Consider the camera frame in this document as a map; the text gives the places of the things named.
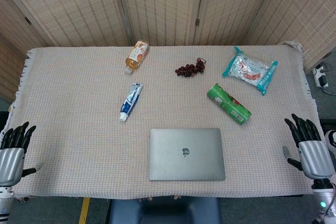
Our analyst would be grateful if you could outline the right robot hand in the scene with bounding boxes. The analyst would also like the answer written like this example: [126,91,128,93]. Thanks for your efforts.
[282,113,335,182]

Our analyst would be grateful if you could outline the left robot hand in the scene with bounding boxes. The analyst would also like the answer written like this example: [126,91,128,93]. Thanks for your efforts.
[0,121,44,187]

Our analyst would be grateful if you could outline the silver laptop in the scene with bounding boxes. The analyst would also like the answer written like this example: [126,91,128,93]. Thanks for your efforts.
[149,128,226,182]

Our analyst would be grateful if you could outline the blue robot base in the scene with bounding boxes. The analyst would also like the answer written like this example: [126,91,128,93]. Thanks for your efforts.
[108,197,223,224]

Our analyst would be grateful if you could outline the white black sneaker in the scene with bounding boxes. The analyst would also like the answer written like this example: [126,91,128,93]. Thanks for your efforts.
[324,129,336,159]

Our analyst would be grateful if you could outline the beige woven tablecloth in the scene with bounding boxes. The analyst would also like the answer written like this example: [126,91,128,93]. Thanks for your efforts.
[0,40,332,201]

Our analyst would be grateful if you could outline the white power strip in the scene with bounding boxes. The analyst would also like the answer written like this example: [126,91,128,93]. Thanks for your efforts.
[312,62,329,88]

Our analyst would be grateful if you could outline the yellow floor tape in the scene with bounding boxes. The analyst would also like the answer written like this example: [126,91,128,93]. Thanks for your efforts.
[78,197,91,224]

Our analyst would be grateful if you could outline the green chips can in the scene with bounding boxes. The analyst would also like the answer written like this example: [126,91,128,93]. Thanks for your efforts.
[206,83,252,125]

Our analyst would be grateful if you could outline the teal clear snack packet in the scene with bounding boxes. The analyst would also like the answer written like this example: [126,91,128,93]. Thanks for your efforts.
[222,46,279,96]

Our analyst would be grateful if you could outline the blue white toothpaste tube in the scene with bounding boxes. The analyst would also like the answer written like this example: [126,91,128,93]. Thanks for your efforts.
[119,82,144,123]

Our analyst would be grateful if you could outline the dark red grape bunch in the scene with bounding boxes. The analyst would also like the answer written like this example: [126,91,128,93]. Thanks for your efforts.
[175,57,207,78]

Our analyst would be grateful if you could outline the orange juice bottle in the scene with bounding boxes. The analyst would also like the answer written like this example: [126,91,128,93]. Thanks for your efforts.
[124,40,150,74]

